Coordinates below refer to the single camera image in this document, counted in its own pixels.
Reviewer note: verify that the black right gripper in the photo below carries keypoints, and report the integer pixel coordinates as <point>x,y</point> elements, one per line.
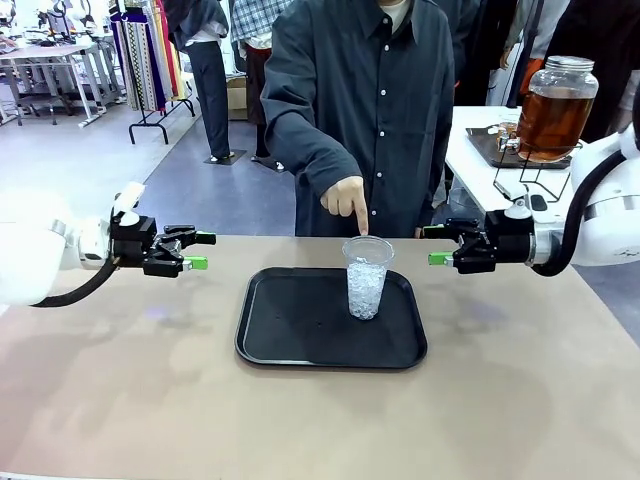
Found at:
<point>510,237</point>

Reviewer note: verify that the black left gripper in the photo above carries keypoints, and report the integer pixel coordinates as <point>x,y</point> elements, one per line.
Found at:
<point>130,240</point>

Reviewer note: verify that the person's right forearm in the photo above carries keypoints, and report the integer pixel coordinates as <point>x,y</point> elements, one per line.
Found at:
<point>325,160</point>

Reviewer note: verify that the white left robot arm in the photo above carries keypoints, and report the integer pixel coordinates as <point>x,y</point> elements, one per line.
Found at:
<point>30,250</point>

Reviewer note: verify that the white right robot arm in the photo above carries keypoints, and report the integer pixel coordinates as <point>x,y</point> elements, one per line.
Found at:
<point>610,225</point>

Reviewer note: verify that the person's left forearm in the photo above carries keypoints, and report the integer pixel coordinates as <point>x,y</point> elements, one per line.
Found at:
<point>435,190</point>

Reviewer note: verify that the tall clear iced cup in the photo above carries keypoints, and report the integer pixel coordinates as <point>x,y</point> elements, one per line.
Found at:
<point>367,290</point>

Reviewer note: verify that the person's left hand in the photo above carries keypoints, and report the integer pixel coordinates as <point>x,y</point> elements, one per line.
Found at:
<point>418,233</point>

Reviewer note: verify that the person's right hand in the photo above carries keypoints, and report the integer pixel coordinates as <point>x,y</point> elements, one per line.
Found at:
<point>345,197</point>

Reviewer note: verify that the black plastic serving tray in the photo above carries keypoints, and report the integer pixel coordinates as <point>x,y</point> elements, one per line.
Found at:
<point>300,330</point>

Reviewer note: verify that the glass tea dispenser jar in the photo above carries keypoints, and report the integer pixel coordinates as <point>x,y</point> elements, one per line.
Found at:
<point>555,110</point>

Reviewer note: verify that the cardboard box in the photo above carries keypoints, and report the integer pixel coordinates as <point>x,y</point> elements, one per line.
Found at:
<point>238,97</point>

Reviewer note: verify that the person in dark shirt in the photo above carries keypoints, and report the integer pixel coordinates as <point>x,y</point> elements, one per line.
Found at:
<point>380,100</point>

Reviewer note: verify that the mannequin in dark clothes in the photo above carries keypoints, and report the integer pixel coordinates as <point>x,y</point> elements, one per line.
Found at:
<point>207,75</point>

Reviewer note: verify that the clothes rack with fabrics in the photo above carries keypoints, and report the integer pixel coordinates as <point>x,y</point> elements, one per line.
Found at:
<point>145,60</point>

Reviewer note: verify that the mannequin in plaid shirt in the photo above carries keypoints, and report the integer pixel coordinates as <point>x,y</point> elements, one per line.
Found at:
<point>257,60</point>

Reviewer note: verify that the person in grey jacket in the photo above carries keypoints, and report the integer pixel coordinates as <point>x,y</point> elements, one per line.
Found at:
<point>535,30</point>

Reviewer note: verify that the white background work table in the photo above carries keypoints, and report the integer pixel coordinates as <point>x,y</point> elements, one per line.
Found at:
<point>50,52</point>

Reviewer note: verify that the person in black coat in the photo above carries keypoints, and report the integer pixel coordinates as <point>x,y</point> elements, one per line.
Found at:
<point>600,35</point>

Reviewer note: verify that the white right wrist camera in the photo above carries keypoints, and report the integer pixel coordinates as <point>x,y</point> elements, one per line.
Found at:
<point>517,202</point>

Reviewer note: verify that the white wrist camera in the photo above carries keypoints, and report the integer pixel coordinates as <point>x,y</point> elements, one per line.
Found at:
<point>517,202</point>
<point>127,200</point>

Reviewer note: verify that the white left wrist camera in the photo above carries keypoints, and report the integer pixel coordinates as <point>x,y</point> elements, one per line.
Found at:
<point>127,200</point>

